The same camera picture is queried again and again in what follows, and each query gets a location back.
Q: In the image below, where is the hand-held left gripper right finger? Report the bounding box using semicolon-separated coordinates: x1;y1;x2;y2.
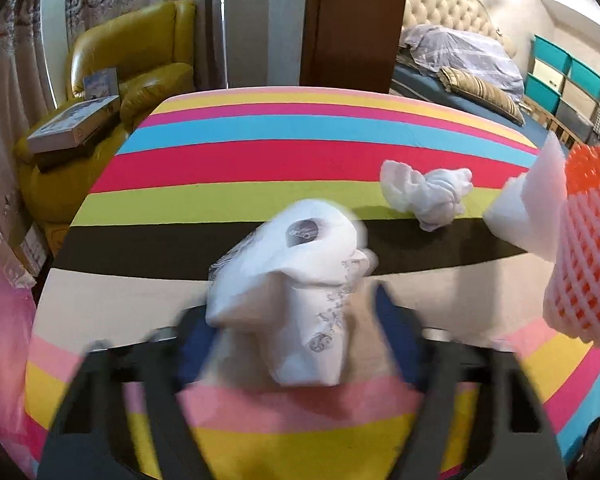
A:
372;282;568;480

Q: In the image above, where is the lilac blanket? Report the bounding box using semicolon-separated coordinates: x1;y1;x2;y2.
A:
397;24;526;101

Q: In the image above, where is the rainbow striped tablecloth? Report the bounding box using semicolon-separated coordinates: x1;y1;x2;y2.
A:
25;86;600;480

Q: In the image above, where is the white printed plastic bag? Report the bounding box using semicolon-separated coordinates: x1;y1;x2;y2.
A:
205;199;380;388

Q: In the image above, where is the grey flat box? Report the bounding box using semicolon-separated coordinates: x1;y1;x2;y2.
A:
26;95;122;155

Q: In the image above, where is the white foam sheet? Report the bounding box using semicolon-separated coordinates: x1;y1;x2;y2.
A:
482;135;568;266

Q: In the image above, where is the stack of storage bins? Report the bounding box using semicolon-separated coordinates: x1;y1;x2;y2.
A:
524;35;600;136

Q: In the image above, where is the blue bed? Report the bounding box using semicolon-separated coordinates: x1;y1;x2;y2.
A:
390;62;551;151

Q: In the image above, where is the brown wooden door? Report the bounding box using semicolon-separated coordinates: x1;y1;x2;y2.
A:
300;0;411;93

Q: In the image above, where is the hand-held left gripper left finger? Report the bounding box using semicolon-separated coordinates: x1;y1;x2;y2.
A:
37;305;226;480

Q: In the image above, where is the white twisted cloth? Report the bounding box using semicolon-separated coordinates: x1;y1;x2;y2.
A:
379;159;473;233

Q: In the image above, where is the cream tufted headboard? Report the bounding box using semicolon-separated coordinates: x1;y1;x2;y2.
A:
402;0;518;61

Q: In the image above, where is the cardboard box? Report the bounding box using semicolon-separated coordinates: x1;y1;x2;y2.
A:
12;222;48;276

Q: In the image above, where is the orange foam fruit net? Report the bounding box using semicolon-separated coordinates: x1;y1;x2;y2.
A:
542;144;600;351

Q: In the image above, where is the striped pillow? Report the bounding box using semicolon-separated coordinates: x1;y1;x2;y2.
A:
437;66;526;126

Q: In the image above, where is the pink plastic bag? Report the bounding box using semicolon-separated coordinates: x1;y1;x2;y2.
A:
0;257;41;476

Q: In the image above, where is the wooden crib rail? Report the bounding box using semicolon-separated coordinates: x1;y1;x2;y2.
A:
522;100;600;148

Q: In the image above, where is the small blue box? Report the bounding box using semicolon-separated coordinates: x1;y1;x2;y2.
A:
82;67;121;98

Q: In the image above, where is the yellow-green leather armchair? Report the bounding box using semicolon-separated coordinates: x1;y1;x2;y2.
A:
15;0;198;256

